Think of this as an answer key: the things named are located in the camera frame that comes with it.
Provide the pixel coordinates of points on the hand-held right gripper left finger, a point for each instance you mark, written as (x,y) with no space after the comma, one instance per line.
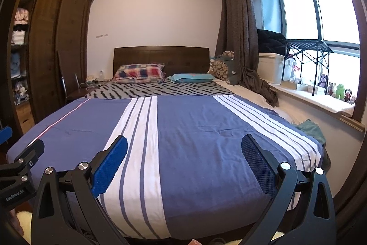
(111,167)

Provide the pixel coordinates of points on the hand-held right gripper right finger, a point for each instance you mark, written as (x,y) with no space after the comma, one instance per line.
(256,166)

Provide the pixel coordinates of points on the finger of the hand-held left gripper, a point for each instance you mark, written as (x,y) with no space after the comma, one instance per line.
(5,136)
(28,151)

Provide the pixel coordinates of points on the white fluffy rug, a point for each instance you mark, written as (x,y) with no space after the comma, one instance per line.
(24,223)

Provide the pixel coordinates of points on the teal cloth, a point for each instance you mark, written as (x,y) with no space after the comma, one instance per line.
(311,130)

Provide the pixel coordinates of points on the white mattress sheet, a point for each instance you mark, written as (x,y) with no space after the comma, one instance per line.
(258,95)

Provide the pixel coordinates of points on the blue white striped blanket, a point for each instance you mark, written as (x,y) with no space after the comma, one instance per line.
(186,147)

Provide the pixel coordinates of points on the wooden window sill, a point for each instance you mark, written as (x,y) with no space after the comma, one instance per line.
(315,108)

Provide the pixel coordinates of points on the low beige box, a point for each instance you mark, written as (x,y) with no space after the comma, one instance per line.
(301,87)

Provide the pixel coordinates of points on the zebra patterned bed sheet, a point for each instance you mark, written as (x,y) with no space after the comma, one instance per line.
(160,88)

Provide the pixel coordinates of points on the dark wooden wardrobe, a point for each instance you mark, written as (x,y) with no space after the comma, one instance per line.
(57,55)

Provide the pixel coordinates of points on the plaid pillow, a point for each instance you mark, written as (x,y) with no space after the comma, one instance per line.
(137,72)

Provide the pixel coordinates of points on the white storage box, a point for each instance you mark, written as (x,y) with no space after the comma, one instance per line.
(271,68)

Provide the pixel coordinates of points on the brown patterned cushion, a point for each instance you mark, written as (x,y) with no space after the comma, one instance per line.
(220,68)

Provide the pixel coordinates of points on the folded clothes on shelves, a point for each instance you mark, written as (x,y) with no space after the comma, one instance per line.
(20,32)

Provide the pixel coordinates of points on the red white plastic bag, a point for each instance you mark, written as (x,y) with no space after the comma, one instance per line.
(294,68)

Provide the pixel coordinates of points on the small brown plush toy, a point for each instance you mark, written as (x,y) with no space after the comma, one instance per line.
(332,88)

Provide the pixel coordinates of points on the purple monkey plush toy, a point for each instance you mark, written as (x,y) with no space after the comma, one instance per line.
(323,80)

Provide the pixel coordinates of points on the teal pillow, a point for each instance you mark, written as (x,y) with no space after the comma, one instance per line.
(192,78)

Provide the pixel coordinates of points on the green frog plush toy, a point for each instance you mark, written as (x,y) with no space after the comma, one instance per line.
(340,91)

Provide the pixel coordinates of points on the dark monkey plush toy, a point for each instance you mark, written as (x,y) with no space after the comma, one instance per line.
(349,95)

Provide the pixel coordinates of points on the dark wooden headboard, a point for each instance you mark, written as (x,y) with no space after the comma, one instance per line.
(160,57)

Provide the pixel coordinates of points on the black jacket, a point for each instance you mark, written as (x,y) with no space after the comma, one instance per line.
(271,41)

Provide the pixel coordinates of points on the black folding table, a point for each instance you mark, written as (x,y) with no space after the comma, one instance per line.
(309,45)

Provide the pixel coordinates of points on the brown curtain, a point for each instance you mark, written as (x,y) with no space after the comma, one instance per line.
(238,32)

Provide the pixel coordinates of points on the grey roller blind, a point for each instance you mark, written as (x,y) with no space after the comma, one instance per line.
(269,4)

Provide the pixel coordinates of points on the window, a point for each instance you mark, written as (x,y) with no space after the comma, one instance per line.
(332,12)

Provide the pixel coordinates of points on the metal frame chair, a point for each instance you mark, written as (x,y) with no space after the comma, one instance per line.
(64,87)

